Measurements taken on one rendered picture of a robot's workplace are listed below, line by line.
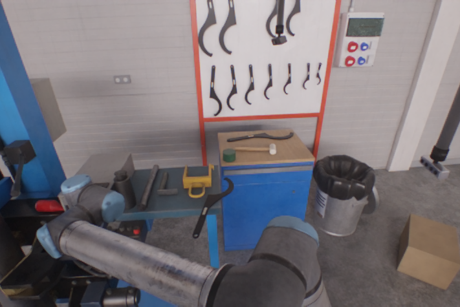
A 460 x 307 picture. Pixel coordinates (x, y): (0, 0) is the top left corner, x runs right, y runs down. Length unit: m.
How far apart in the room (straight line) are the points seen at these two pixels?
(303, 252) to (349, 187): 1.85
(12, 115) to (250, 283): 1.38
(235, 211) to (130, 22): 2.06
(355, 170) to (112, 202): 2.27
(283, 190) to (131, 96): 1.91
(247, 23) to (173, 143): 1.56
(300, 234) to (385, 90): 3.13
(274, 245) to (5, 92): 1.37
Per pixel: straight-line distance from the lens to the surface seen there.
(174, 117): 3.01
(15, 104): 1.55
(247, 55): 2.81
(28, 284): 1.35
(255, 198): 2.09
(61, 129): 2.18
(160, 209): 1.33
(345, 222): 2.66
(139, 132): 3.15
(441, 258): 2.56
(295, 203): 2.22
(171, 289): 0.52
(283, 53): 2.89
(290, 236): 0.52
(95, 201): 0.83
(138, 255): 0.58
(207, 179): 1.40
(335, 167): 2.71
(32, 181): 1.74
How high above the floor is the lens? 1.90
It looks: 28 degrees down
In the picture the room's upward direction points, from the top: 1 degrees counter-clockwise
